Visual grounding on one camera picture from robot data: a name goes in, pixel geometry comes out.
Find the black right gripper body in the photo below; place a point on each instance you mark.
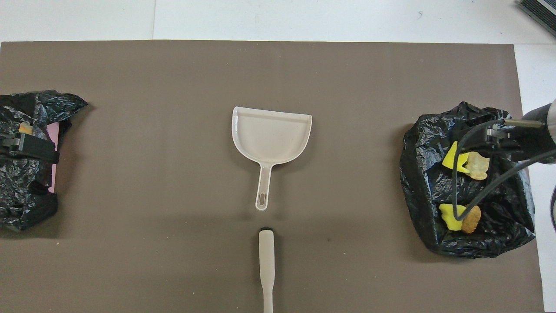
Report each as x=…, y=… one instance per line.
x=536, y=134

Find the orange striped bread roll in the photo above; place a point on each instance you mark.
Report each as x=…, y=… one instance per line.
x=25, y=128

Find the pale beige sponge chunk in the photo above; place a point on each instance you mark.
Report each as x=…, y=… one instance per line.
x=479, y=166

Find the yellow sponge chunk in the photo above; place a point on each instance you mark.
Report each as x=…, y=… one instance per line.
x=447, y=216
x=449, y=158

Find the brown fried nugget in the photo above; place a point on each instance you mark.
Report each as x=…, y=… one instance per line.
x=472, y=218

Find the beige plastic dustpan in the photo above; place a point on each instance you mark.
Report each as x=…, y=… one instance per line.
x=271, y=137

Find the beige brush with black bristles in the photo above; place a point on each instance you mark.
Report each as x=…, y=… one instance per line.
x=266, y=261

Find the pink plastic bin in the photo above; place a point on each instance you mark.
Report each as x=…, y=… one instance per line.
x=54, y=174

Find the black bag over pink bin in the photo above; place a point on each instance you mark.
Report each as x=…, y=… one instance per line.
x=21, y=195

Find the black trash bag bin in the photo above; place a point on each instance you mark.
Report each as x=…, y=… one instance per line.
x=425, y=182

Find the black ribbed device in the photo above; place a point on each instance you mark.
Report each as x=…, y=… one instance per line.
x=543, y=11

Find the brown table mat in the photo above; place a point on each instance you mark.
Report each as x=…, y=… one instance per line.
x=260, y=78

